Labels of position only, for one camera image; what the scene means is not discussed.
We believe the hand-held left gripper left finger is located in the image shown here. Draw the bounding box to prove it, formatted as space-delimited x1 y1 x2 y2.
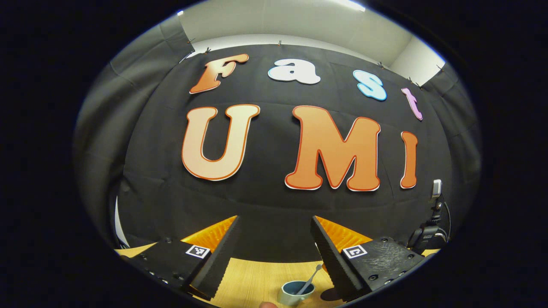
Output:
126 215 241 301

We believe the light blue toothbrush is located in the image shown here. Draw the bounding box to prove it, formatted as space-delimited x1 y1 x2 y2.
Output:
295 264 322 296

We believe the black backdrop cloth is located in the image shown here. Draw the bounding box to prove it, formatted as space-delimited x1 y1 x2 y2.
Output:
73 15 482 264

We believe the black cable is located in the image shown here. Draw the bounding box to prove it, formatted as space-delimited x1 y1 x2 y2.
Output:
441 200 452 242

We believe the wooden desktop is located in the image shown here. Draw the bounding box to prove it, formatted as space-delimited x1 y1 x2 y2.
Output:
115 242 441 308

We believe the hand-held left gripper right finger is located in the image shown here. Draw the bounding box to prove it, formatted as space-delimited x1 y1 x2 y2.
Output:
310 215 429 302

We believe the pale green cup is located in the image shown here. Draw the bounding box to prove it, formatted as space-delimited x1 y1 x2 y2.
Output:
277 280 315 306

